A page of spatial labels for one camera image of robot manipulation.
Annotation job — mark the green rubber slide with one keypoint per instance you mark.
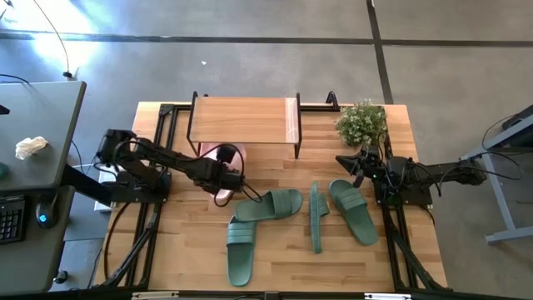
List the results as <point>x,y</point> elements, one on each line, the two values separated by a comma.
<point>315,225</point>
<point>362,225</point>
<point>240,266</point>
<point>287,203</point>

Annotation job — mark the black table-level camera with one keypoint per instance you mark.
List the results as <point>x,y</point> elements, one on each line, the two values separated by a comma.
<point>271,296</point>

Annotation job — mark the small black object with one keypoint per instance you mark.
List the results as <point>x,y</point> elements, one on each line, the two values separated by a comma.
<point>3,110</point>

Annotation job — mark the crumpled white tissue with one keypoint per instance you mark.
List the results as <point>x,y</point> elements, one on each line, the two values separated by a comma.
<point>31,146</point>

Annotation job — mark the grey metal table frame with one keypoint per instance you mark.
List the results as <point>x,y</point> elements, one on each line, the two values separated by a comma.
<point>510,235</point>

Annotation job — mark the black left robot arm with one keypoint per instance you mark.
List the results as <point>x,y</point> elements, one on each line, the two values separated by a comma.
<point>166,156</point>

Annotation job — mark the small green potted plant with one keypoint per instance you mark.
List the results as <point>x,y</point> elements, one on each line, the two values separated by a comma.
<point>360,125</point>

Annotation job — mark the dark grey desk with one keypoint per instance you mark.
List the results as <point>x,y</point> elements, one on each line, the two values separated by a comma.
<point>33,258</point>

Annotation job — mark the green round object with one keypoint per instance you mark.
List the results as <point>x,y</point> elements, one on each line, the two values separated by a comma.
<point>2,171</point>

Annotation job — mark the black round foot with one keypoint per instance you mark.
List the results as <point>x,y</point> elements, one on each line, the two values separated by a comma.
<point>61,277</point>

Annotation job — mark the black flat device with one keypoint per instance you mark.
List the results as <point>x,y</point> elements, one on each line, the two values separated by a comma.
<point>520,118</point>

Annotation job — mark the silver bracket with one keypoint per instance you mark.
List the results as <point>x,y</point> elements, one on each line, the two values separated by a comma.
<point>387,296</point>
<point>154,295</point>

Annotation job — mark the black computer mouse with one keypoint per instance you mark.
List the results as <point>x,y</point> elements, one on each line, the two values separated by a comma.
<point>46,212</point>

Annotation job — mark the wooden shelf with black frame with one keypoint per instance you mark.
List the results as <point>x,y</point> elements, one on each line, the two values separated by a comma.
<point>241,121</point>

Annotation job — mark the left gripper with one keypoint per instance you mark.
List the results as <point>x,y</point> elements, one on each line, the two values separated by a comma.
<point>227,177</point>

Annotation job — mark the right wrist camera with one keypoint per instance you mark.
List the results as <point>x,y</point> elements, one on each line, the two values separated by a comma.
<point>372,171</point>

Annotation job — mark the black keyboard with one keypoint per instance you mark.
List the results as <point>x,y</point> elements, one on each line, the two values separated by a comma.
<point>10,221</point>

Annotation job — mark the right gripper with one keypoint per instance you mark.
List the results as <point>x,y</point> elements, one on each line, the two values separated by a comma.
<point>372,160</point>

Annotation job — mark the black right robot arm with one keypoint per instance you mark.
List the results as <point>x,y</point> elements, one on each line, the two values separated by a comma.
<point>449,173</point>

